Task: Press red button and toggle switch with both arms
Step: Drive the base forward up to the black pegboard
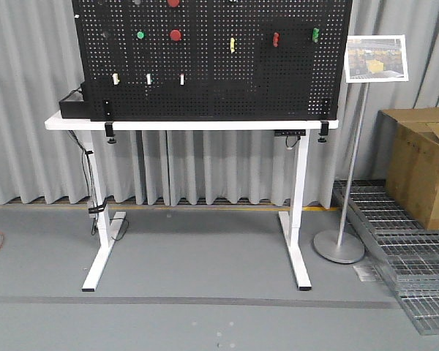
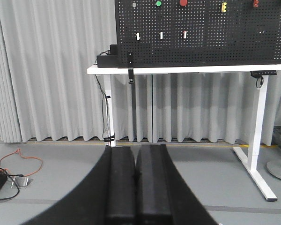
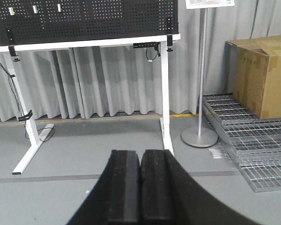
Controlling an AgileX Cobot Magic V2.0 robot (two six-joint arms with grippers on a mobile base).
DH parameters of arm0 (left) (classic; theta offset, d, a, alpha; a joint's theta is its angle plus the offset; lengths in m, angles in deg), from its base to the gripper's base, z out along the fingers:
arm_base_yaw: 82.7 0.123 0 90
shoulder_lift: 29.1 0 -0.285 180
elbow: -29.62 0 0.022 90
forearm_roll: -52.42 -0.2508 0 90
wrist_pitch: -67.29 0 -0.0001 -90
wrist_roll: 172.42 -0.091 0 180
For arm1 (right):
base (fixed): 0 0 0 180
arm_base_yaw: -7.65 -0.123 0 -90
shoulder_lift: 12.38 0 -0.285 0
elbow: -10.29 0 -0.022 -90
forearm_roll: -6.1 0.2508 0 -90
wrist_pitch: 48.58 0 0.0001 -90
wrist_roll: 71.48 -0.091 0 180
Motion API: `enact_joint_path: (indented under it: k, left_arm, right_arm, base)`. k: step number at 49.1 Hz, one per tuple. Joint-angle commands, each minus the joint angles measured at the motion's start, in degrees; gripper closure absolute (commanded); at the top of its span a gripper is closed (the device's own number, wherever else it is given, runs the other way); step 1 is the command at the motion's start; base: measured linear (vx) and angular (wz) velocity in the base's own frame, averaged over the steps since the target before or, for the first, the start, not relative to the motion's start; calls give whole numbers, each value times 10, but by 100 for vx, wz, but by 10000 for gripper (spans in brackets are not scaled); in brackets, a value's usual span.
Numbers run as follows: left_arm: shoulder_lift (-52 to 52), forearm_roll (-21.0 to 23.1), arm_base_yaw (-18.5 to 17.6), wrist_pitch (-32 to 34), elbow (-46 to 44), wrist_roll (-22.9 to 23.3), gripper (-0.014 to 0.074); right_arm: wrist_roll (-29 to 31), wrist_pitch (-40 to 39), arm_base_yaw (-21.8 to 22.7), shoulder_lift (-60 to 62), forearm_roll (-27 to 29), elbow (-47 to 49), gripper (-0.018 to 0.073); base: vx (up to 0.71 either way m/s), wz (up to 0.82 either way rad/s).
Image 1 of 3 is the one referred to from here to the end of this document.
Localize lower red push button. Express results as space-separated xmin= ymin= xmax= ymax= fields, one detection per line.
xmin=169 ymin=29 xmax=182 ymax=42

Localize red push button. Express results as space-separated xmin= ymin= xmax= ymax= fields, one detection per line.
xmin=169 ymin=29 xmax=182 ymax=42
xmin=168 ymin=0 xmax=180 ymax=8

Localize upper red push button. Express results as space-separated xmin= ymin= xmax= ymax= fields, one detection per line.
xmin=168 ymin=0 xmax=180 ymax=8

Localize black desk control panel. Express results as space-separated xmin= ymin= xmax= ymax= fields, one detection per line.
xmin=274 ymin=129 xmax=306 ymax=151

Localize white height-adjustable table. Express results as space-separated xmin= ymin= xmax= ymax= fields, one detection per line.
xmin=45 ymin=111 xmax=339 ymax=292

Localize right black table clamp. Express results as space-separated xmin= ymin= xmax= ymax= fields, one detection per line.
xmin=318 ymin=99 xmax=331 ymax=143

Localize black table clamp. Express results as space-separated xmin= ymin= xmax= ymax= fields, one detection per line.
xmin=318 ymin=99 xmax=331 ymax=143
xmin=103 ymin=99 xmax=116 ymax=145

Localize black perforated pegboard panel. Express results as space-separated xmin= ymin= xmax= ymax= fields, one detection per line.
xmin=72 ymin=1 xmax=352 ymax=121

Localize left black table clamp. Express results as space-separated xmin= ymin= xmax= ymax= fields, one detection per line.
xmin=103 ymin=99 xmax=116 ymax=145

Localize black electronics box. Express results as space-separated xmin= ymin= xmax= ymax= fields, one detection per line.
xmin=59 ymin=82 xmax=91 ymax=119

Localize silver sign stand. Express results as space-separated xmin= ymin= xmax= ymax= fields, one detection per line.
xmin=313 ymin=34 xmax=409 ymax=264

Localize brown cardboard box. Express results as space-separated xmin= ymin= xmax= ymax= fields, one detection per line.
xmin=381 ymin=107 xmax=439 ymax=230

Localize metal floor grating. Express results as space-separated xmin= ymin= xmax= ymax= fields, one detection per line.
xmin=347 ymin=180 xmax=439 ymax=335

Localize white green rocker switch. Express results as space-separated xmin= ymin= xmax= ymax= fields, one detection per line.
xmin=146 ymin=73 xmax=152 ymax=86

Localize black table cables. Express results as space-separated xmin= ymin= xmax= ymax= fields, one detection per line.
xmin=66 ymin=130 xmax=127 ymax=241

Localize yellow toggle switch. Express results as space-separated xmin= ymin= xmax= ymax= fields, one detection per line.
xmin=230 ymin=37 xmax=236 ymax=53

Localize white yellow rocker switch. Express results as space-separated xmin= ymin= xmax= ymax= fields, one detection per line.
xmin=112 ymin=73 xmax=120 ymax=86

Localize green toggle switch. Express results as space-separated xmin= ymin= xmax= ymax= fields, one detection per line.
xmin=312 ymin=27 xmax=320 ymax=43

